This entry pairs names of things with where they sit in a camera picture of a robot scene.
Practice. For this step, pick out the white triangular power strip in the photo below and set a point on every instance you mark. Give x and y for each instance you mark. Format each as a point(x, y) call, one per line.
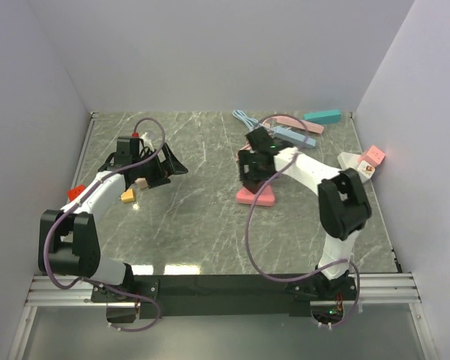
point(348, 160)

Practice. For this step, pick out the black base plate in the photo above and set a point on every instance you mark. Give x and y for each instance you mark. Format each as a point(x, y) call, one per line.
point(223, 295)

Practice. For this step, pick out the light blue power strip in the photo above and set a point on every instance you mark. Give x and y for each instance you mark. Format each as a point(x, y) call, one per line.
point(288, 137)

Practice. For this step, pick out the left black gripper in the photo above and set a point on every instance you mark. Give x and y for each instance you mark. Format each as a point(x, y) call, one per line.
point(172, 167)

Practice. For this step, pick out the red cube socket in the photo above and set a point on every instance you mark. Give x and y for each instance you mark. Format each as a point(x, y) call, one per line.
point(75, 193)

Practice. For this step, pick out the peach cartoon charger plug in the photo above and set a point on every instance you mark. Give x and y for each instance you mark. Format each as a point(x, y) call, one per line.
point(141, 183)

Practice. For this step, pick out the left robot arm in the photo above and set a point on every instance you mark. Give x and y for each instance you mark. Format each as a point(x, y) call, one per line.
point(68, 238)

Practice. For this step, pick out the pink cube socket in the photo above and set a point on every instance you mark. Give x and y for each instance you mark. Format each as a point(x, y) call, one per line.
point(373, 156)

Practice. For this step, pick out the black cube plug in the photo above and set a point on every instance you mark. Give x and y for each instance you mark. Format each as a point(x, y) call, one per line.
point(252, 185)

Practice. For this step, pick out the yellow charger plug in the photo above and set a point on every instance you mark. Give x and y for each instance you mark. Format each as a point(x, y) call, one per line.
point(128, 196)

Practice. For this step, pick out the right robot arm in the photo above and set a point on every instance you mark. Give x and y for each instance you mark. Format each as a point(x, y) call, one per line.
point(344, 208)

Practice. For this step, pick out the teal power strip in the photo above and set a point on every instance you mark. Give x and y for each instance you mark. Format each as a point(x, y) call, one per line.
point(325, 117)

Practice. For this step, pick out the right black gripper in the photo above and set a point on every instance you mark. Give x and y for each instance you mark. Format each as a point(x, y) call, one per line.
point(244, 159)

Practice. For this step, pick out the white cartoon charger plug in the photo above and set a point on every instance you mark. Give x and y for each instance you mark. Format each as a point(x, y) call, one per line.
point(365, 171)

